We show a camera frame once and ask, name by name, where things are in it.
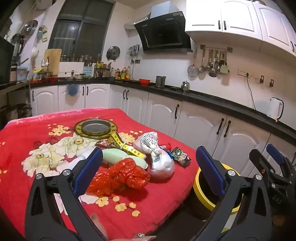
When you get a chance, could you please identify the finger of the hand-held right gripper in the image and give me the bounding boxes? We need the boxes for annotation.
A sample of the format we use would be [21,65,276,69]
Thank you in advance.
[266,144,292,173]
[249,149,278,187]

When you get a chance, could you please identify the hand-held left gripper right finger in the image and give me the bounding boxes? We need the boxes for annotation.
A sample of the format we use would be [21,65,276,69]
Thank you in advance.
[188,146,273,241]

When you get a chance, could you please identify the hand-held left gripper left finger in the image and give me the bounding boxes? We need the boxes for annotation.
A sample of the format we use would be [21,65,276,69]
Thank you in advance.
[25,147,109,241]

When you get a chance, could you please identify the shiny dark snack wrapper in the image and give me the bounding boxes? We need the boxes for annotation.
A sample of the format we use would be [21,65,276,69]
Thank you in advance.
[95,139,114,149]

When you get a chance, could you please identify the yellow rimmed black bin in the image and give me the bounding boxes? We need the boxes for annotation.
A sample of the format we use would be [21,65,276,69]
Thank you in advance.
[193,162,244,219]

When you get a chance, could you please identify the light green packet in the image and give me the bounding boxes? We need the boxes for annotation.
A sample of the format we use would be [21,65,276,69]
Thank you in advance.
[102,148,148,169]

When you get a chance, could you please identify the dark green snack wrapper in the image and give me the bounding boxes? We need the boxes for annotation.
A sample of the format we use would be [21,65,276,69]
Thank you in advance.
[171,147,191,166]

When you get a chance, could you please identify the red plastic bag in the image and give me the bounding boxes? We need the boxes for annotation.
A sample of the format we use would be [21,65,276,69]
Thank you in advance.
[87,159,151,195]

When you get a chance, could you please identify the yellow printed carton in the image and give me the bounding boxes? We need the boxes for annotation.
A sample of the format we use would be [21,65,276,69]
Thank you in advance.
[109,132,147,160]

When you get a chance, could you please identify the white printed plastic bag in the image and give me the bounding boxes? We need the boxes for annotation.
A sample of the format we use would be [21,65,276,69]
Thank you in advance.
[133,132,175,179]

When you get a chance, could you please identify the gold rimmed metal plate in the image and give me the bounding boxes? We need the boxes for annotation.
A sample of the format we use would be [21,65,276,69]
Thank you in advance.
[74,119,118,139]

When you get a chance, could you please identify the white electric kettle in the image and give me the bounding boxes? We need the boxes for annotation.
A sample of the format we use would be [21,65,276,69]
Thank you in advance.
[269,97,284,122]

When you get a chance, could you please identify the red floral blanket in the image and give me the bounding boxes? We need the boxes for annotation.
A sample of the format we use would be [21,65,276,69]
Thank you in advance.
[0,107,199,240]

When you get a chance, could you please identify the black kitchen countertop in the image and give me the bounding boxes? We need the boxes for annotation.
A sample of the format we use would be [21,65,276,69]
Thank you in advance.
[29,77,296,139]

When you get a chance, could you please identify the white lower cabinets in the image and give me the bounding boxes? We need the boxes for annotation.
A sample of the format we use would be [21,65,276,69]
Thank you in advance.
[30,83,296,178]

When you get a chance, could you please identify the white cabinets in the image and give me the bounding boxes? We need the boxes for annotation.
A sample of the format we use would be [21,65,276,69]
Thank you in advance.
[185,0,296,57]
[30,83,296,178]

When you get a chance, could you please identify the round metal strainer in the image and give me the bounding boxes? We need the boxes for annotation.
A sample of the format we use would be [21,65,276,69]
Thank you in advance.
[187,65,199,78]

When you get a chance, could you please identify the condiment rack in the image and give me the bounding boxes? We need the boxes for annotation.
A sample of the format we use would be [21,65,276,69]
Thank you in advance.
[95,61,115,77]

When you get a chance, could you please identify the group of condiment bottles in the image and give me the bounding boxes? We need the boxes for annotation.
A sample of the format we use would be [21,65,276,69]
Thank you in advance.
[115,67,131,80]

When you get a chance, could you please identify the row of hanging metal utensils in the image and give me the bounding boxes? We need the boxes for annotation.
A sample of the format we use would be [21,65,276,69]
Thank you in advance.
[198,47,226,78]

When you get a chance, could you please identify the row of windowsill jars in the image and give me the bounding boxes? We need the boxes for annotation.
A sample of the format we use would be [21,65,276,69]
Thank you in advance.
[61,54,102,63]

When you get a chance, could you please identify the wooden cutting board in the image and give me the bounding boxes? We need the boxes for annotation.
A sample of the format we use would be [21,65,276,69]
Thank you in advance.
[44,49,62,76]

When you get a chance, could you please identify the plastic storage container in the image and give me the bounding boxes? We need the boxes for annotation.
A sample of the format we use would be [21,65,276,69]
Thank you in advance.
[17,67,29,81]

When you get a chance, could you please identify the round pan lid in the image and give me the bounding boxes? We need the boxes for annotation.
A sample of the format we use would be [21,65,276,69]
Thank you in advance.
[106,46,121,61]

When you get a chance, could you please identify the white scoop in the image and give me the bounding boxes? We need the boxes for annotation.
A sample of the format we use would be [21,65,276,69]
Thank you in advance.
[31,47,39,67]

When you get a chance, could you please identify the black microwave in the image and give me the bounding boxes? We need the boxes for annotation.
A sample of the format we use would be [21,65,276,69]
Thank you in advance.
[0,37,15,85]

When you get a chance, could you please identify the dark kitchen window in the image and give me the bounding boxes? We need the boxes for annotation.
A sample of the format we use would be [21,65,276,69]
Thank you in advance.
[47,0,116,62]

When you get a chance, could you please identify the white upper cabinets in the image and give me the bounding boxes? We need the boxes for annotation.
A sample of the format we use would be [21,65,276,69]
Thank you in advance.
[185,0,296,57]

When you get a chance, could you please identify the hanging sponge holder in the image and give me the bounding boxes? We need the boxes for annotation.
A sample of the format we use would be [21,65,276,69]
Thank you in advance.
[38,25,48,42]

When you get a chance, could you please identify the black range hood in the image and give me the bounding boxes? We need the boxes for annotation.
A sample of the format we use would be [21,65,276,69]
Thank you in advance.
[124,1,193,54]

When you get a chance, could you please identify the black power cable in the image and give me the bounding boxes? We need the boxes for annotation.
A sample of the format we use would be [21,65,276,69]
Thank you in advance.
[245,74,258,110]

